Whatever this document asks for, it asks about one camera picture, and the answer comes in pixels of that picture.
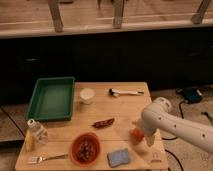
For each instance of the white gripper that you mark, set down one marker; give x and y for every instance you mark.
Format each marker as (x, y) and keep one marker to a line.
(147, 129)

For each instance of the red orange apple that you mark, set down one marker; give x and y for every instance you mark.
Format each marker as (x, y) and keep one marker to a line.
(137, 135)

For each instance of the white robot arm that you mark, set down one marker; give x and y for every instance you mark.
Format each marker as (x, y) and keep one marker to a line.
(157, 115)

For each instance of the white paper cup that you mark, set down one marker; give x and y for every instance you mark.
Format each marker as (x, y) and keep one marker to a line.
(87, 95)

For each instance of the blue sponge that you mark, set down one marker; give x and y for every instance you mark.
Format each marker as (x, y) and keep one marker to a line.
(119, 157)

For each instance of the dried red chili pepper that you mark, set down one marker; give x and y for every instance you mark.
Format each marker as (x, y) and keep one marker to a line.
(103, 123)

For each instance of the black and white brush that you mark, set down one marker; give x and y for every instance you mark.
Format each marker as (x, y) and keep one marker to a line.
(116, 92)

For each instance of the blue black device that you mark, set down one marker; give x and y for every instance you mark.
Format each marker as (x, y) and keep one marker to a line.
(192, 95)

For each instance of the orange bowl with contents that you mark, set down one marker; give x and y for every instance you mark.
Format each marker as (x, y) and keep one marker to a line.
(85, 149)

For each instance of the green plastic tray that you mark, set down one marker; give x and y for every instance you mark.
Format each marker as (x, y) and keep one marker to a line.
(52, 99)

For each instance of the clear plastic bottle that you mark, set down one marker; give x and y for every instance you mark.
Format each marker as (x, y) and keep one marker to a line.
(38, 131)

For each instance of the silver fork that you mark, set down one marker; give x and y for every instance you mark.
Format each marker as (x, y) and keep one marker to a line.
(40, 159)

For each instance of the yellow small object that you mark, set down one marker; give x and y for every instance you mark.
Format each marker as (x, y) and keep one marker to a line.
(29, 141)

